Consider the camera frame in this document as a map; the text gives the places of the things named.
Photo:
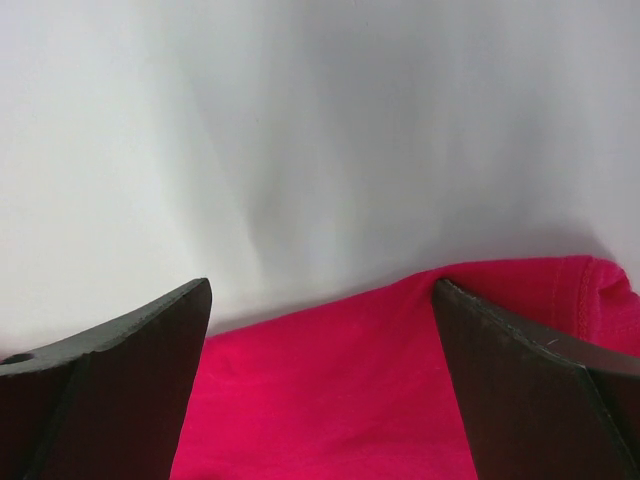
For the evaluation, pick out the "pink t shirt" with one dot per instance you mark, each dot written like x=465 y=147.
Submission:
x=358 y=388

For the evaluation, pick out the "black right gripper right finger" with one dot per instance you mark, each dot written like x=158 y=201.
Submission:
x=537 y=403

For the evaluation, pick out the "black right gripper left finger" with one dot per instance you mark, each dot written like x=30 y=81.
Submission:
x=110 y=401

